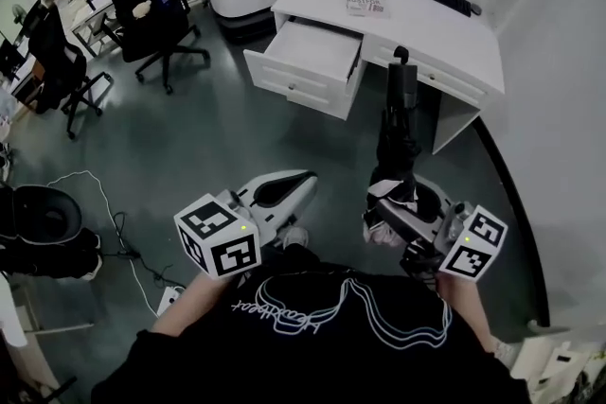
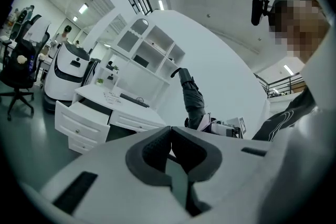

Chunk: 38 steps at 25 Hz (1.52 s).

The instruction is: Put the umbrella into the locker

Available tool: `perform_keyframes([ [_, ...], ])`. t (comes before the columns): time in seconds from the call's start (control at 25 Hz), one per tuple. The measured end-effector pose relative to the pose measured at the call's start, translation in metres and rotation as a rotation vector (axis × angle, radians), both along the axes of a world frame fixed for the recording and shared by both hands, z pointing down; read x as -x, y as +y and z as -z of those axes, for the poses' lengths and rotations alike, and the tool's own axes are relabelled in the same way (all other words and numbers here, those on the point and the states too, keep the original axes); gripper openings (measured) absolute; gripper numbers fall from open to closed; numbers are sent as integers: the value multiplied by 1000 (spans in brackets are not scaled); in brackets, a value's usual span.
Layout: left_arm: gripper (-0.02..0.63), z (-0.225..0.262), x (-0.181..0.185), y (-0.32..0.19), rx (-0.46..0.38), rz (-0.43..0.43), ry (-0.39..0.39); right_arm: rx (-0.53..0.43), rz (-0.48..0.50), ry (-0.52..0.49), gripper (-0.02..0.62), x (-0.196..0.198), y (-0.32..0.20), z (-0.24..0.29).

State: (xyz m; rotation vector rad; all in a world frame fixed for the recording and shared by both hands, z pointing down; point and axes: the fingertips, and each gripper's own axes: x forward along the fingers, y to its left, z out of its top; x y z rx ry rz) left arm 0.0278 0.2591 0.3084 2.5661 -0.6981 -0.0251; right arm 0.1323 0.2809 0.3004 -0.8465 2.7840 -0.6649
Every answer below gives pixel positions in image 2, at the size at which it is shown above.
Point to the white locker drawer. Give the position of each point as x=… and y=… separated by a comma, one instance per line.
x=78, y=126

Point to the person's black jacket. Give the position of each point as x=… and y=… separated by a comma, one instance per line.
x=283, y=119

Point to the person's head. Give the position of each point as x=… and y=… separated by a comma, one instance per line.
x=299, y=26

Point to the white open shelf unit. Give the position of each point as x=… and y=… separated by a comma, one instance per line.
x=147, y=55

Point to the white service robot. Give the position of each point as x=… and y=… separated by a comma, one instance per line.
x=67, y=70

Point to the black office chair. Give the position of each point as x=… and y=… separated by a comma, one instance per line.
x=19, y=65

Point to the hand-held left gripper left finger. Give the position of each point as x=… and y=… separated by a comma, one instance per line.
x=136, y=160

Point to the long ceiling light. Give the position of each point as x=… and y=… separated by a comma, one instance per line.
x=288, y=69
x=83, y=8
x=161, y=5
x=75, y=19

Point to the black keyboard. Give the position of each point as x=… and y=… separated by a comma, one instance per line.
x=134, y=100

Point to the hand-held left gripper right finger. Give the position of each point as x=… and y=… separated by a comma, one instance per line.
x=207, y=160

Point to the small green potted plant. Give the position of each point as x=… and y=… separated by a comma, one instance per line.
x=115, y=68
x=99, y=81

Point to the papers with print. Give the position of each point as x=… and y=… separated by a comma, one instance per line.
x=112, y=98

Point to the beige plush toy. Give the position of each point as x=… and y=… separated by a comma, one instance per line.
x=22, y=59

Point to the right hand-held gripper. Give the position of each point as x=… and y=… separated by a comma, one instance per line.
x=231, y=127

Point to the white desk with drawers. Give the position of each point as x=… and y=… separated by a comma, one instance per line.
x=131, y=112

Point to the black head camera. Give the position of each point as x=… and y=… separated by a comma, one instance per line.
x=257, y=11

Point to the black panel in shelf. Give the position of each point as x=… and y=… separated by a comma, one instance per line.
x=141, y=61

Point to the dark grey umbrella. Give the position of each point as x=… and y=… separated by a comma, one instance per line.
x=193, y=98

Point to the black balcony railing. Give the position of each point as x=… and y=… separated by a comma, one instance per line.
x=284, y=86

